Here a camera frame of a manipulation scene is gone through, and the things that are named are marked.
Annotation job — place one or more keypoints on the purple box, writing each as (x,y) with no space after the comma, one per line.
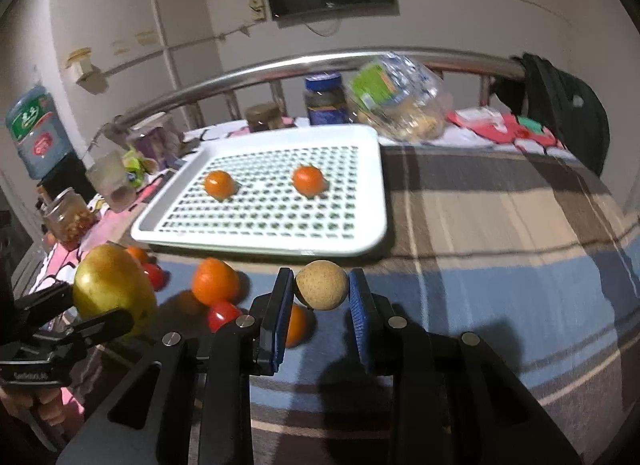
(150,142)

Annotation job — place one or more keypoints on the ribbed glass cup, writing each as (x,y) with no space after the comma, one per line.
(112,177)

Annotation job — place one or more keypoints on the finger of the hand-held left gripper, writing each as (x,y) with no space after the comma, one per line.
(42,302)
(102,325)

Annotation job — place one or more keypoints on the blue water jug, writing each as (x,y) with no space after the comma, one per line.
(32,130)

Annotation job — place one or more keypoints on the black backpack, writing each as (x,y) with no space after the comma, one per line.
(560,110)

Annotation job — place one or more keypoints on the brown lid jar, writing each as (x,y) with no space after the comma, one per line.
(262,117)

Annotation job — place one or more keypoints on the white slotted tray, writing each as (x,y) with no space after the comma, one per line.
(280,240)

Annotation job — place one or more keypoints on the large yellow-green pomelo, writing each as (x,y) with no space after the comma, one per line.
(112,285)

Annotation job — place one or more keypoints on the person's left hand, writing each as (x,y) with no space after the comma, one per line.
(47,404)

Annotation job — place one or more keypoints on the glass jar with food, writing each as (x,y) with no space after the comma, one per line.
(67,219)

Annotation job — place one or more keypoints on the green packet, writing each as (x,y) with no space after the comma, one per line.
(136,162)

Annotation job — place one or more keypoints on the orange mandarin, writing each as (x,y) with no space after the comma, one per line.
(219,183)
(215,281)
(300,326)
(136,254)
(308,180)

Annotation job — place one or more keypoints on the small green item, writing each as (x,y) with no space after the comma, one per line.
(530,124)

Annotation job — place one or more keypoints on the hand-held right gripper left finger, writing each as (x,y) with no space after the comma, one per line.
(282,327)

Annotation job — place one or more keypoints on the metal bed rail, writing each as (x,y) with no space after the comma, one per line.
(300,61)

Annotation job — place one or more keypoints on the brown round fruit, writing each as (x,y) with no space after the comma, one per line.
(321,285)

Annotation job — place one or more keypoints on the plaid blanket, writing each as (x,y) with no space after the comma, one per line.
(500,245)

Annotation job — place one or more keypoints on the blue lid jar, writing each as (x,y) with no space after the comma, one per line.
(325,100)

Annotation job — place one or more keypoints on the clear plastic snack bag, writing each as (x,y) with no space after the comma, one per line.
(400,95)

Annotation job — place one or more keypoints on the red tomato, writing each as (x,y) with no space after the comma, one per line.
(223,316)
(156,277)

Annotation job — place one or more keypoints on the white wall switch box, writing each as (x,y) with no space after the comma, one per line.
(84,67)

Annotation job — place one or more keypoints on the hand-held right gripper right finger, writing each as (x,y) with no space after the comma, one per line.
(360,327)

